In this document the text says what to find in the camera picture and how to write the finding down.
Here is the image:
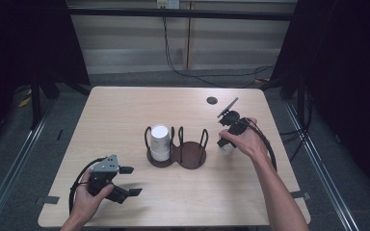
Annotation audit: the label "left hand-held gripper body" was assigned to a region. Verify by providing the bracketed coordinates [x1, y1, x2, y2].
[86, 153, 131, 205]

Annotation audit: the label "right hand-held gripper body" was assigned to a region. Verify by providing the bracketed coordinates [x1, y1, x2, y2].
[217, 97, 251, 136]

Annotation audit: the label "single white paper cup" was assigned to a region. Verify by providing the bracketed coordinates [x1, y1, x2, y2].
[220, 141, 236, 157]

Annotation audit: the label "wooden cup holder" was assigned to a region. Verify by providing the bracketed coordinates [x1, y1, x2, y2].
[144, 125, 210, 170]

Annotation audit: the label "stack of white paper cups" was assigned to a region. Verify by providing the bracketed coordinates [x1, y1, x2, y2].
[149, 123, 172, 163]

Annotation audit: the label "person's right hand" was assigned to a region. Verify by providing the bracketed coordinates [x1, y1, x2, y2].
[218, 116, 269, 162]

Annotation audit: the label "person's left hand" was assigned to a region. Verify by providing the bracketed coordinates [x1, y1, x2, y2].
[71, 177, 116, 223]

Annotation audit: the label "grey tape strip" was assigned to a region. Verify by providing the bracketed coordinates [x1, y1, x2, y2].
[290, 190, 312, 201]
[34, 194, 61, 206]

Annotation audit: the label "black horizontal bar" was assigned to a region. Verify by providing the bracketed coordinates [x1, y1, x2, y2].
[67, 7, 299, 22]

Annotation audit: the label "black curtain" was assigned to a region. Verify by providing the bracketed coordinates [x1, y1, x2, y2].
[269, 0, 370, 206]
[0, 0, 92, 152]

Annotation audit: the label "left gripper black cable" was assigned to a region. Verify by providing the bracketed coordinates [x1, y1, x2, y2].
[68, 156, 108, 216]

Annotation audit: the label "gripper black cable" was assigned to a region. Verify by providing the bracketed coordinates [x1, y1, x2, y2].
[68, 156, 108, 216]
[246, 118, 278, 172]

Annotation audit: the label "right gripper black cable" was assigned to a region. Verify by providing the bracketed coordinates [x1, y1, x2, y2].
[246, 118, 278, 172]

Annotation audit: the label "black floor cables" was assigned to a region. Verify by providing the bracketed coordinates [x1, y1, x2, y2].
[278, 90, 314, 164]

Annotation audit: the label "metal floor rail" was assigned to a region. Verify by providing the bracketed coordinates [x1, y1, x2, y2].
[283, 100, 362, 231]
[0, 102, 56, 231]

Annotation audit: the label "black wall cable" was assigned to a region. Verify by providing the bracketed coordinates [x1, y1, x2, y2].
[161, 15, 275, 90]

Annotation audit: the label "white wall outlet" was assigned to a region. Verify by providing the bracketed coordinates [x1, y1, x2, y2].
[156, 0, 181, 11]

